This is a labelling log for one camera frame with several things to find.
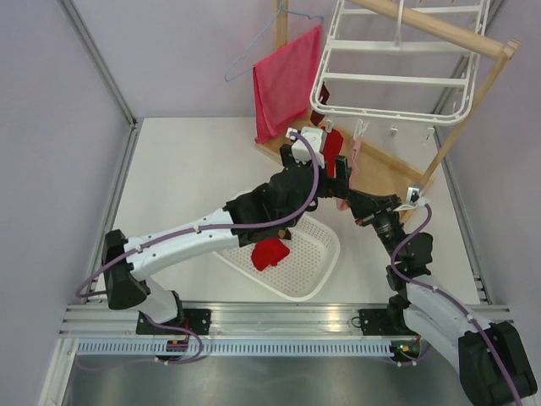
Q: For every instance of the slotted cable duct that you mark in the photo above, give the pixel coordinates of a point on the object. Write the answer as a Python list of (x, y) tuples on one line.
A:
[(236, 347)]

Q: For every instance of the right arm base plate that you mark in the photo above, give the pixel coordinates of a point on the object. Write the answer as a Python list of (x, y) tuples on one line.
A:
[(376, 322)]

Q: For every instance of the red sock with white print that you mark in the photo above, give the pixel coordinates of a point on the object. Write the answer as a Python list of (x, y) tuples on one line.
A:
[(268, 253)]

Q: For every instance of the white perforated plastic basket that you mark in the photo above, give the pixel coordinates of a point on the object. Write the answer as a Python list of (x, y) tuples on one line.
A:
[(314, 251)]

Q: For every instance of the aluminium mounting rail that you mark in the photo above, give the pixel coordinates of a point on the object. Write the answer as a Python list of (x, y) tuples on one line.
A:
[(235, 320)]

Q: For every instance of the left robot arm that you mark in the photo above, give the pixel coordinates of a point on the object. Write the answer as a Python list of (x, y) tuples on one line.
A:
[(249, 218)]

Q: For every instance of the pink cloth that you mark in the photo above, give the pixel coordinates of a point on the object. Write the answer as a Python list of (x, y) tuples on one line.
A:
[(282, 84)]

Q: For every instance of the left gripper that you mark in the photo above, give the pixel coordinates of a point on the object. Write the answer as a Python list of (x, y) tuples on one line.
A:
[(336, 187)]

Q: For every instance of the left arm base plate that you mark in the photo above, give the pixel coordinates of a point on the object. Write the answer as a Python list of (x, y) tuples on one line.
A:
[(195, 320)]

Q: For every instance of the brown argyle sock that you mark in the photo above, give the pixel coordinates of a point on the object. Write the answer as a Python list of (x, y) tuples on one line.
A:
[(284, 234)]

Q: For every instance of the white clip drying hanger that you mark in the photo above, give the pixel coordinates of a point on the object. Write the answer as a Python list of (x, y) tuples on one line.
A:
[(383, 79)]

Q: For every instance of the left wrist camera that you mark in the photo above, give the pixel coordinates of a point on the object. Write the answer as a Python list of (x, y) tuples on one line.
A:
[(307, 144)]

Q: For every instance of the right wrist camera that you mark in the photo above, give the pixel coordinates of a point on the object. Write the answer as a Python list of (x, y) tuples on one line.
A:
[(415, 198)]

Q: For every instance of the plain red sock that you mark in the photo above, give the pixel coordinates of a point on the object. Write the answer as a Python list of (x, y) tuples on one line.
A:
[(332, 148)]

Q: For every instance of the wooden drying rack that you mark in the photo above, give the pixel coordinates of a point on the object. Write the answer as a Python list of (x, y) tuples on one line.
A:
[(390, 165)]

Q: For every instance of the pink sock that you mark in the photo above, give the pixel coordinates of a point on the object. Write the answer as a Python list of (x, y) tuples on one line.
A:
[(341, 204)]

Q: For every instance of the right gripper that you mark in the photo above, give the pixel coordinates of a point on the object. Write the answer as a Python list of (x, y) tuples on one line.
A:
[(364, 207)]

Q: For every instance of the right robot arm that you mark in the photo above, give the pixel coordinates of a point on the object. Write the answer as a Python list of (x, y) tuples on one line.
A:
[(488, 356)]

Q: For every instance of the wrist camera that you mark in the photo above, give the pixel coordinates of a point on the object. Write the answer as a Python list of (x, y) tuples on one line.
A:
[(415, 198), (307, 144)]

